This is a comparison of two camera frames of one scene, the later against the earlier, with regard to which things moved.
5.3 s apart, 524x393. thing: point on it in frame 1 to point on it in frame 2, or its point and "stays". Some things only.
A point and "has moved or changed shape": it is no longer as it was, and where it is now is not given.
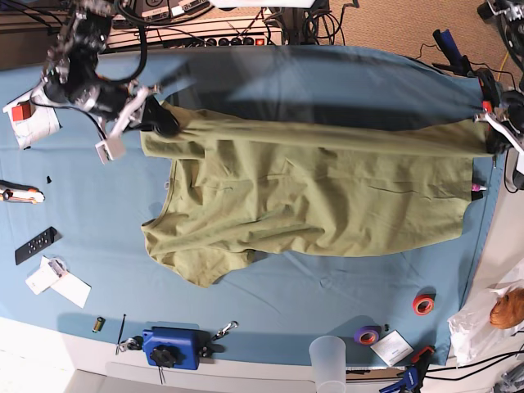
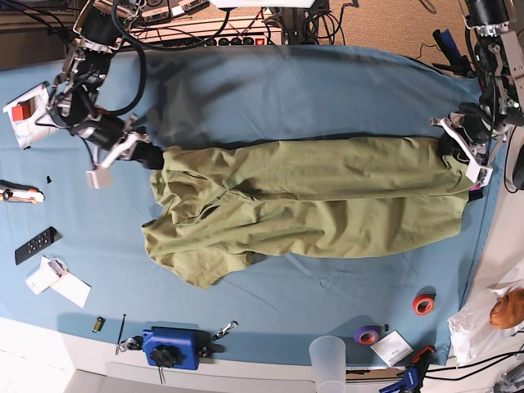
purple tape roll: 368,335 stays
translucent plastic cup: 328,356 stays
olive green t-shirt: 310,187 has moved or changed shape
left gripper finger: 495,142 to 448,146
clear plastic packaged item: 45,273 stays
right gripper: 155,118 to 101,177
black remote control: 38,244 stays
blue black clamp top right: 459,65 stays
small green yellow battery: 98,324 stays
